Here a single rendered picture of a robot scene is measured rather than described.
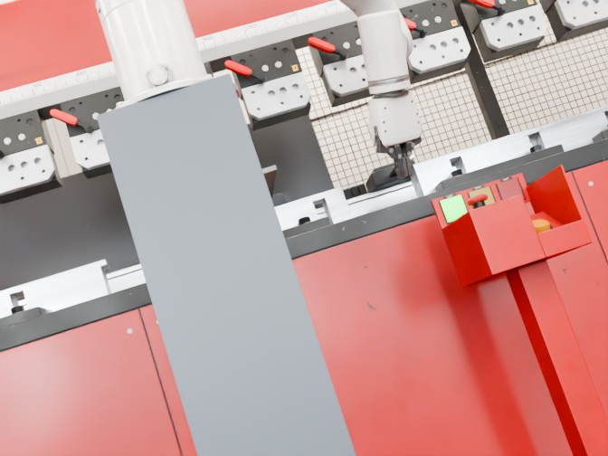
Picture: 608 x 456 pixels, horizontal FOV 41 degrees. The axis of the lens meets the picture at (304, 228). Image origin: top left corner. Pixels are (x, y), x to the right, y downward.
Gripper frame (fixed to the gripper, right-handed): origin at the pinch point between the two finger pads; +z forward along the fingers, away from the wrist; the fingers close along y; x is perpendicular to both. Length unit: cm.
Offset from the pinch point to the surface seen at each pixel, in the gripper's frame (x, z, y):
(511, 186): 16.6, 6.6, -13.5
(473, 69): -80, -9, -88
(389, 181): -34.1, 9.6, -17.9
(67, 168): -296, 11, 11
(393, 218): -2.5, 10.6, 3.0
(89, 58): -49, -35, 46
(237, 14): -39, -38, 12
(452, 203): 13.4, 7.0, -1.1
